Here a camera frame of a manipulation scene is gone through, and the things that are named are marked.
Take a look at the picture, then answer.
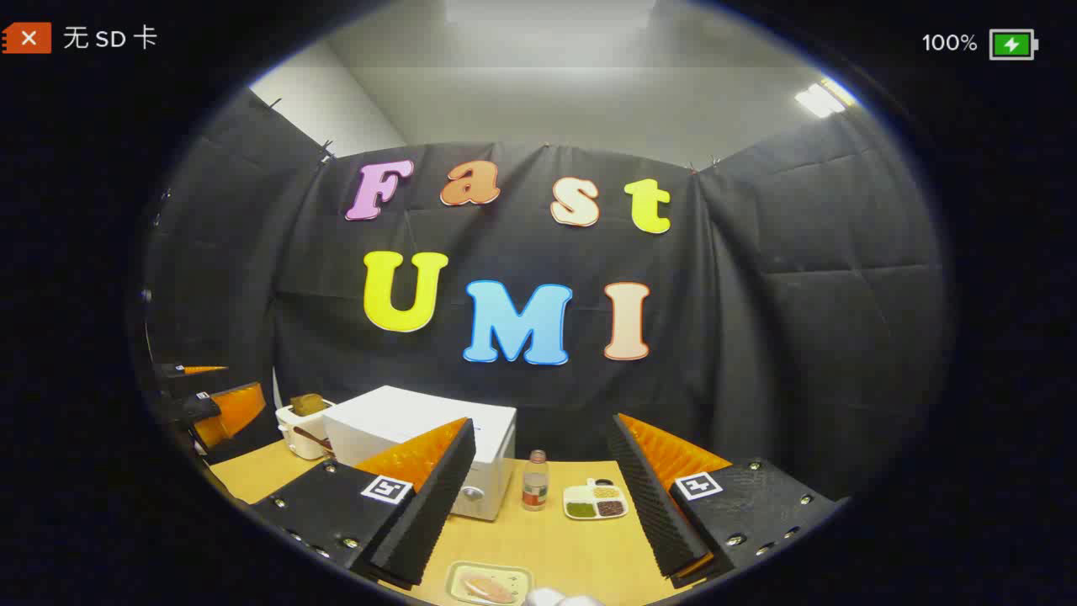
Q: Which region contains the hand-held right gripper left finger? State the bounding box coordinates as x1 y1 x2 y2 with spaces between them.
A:
251 417 477 588

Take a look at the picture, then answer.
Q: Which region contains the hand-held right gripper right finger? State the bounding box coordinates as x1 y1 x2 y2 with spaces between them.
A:
609 412 842 588

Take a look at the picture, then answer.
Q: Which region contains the white microwave oven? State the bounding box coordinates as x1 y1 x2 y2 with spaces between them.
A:
322 385 517 523

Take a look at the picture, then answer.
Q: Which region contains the white toaster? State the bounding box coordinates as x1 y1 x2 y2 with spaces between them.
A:
275 394 337 460

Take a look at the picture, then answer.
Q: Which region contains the divided white seasoning dish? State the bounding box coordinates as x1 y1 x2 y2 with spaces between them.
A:
562 478 629 521

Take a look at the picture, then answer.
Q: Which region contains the pale square plate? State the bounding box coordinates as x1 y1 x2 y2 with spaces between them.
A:
444 561 533 606

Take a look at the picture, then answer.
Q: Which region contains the clear bottle with red label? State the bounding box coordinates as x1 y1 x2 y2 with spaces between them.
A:
522 449 549 513

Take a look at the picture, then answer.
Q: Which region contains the black backdrop cloth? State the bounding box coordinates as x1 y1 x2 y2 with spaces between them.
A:
139 88 956 506

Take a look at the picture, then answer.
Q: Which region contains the ceiling light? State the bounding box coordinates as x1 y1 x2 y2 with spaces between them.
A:
795 77 855 119

